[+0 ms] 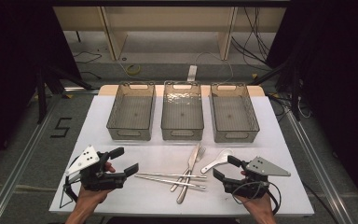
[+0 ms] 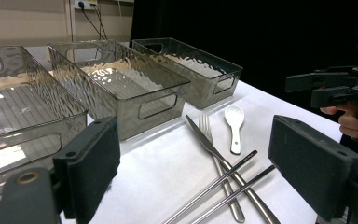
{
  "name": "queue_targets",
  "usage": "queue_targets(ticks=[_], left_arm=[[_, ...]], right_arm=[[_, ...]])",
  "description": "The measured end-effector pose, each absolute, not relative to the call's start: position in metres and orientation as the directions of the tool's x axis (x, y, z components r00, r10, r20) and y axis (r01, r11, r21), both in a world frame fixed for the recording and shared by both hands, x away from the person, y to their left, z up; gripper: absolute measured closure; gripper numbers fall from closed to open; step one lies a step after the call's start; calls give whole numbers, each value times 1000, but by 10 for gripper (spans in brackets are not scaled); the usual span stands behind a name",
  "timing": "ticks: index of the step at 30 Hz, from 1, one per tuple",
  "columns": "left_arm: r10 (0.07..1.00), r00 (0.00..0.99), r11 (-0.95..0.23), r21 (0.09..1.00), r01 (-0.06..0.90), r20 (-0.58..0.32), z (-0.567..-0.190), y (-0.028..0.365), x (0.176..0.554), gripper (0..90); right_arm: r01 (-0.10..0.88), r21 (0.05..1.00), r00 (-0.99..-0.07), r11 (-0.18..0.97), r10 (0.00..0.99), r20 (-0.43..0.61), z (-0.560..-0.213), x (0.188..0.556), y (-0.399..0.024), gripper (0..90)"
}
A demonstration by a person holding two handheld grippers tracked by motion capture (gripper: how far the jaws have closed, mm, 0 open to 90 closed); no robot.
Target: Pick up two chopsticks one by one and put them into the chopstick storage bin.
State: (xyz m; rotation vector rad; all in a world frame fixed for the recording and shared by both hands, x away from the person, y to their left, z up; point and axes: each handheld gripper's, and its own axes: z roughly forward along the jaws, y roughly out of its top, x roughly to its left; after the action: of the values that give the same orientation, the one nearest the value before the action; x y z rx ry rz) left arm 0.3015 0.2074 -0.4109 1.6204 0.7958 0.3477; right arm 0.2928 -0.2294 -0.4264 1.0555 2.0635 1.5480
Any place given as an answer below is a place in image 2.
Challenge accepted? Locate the clear grey plastic bin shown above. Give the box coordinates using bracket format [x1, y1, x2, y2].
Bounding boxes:
[47, 39, 191, 142]
[0, 46, 89, 204]
[131, 37, 244, 110]

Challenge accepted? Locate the silver fork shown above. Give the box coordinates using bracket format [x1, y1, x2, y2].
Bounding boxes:
[198, 113, 246, 224]

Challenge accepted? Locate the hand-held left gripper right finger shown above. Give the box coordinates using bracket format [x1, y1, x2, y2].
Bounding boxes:
[268, 115, 358, 222]

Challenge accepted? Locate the silver table knife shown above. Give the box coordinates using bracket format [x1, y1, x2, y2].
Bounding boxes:
[186, 114, 282, 224]

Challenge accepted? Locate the white ceramic spoon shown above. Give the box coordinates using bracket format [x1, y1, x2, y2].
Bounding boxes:
[224, 105, 246, 156]

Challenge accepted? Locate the metal chopstick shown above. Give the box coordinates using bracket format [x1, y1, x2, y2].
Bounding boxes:
[189, 164, 277, 224]
[162, 149, 258, 224]

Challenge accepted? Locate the black curtain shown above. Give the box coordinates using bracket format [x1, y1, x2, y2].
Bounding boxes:
[130, 0, 358, 116]

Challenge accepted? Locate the black hanging cable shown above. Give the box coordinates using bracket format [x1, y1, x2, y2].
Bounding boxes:
[77, 1, 104, 41]
[93, 4, 109, 41]

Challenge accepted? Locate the white wall power outlet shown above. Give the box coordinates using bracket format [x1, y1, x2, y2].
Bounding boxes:
[74, 0, 99, 11]

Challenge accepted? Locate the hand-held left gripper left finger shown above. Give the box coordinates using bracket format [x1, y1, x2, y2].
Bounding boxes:
[52, 116, 121, 224]

